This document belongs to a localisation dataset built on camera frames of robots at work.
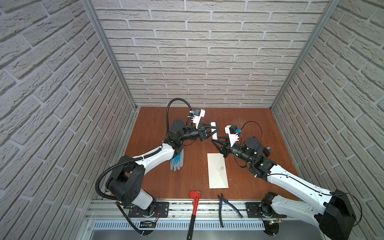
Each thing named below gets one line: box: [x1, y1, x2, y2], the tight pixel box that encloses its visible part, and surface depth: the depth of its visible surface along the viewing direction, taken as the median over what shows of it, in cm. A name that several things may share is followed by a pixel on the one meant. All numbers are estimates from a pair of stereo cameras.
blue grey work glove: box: [170, 148, 184, 172], surface depth 90 cm
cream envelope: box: [207, 153, 229, 189], surface depth 87 cm
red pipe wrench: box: [187, 190, 201, 240], surface depth 75 cm
